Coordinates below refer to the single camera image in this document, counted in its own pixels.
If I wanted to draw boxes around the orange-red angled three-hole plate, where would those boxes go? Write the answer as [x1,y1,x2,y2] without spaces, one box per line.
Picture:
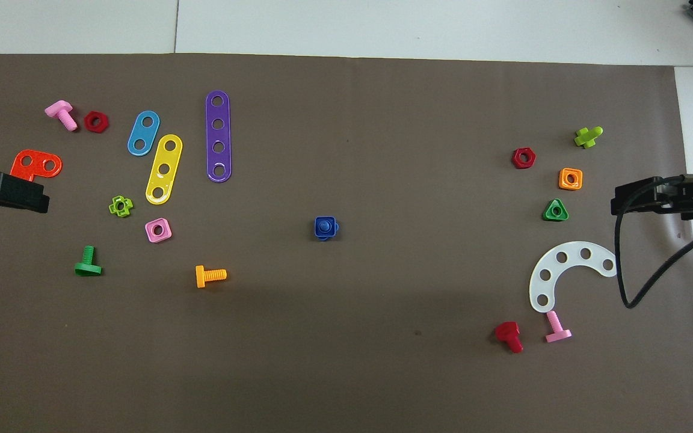
[10,149,63,182]

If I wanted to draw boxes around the lime green plastic bolt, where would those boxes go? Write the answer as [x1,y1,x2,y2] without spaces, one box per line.
[574,126,604,149]

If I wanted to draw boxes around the white curved five-hole plate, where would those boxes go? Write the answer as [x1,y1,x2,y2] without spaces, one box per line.
[529,241,618,314]

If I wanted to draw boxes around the green triangular plastic nut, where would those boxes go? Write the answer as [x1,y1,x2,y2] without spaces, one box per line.
[542,198,570,222]

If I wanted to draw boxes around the pink plastic bolt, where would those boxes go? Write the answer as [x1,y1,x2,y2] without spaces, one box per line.
[45,100,79,132]
[545,310,573,343]

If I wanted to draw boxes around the pink square plastic nut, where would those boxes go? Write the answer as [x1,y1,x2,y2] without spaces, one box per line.
[145,218,173,244]

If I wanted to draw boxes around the blue two-hole plastic strip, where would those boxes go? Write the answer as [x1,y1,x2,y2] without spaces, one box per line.
[127,110,161,157]

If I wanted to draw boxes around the yellow three-hole plastic strip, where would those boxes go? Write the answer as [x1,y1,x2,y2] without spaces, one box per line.
[145,134,183,206]

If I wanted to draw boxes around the red plastic bolt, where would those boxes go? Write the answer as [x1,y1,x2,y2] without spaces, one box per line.
[494,321,525,354]

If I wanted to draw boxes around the purple four-hole plastic strip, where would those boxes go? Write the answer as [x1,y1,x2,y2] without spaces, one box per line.
[205,90,232,183]

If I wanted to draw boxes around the orange plastic bolt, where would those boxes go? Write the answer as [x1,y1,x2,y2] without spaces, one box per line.
[195,265,228,289]

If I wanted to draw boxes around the brown table mat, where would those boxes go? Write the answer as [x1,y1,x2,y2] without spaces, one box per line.
[0,53,693,433]

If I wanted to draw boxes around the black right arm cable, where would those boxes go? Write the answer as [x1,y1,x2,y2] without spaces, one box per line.
[615,176,693,309]

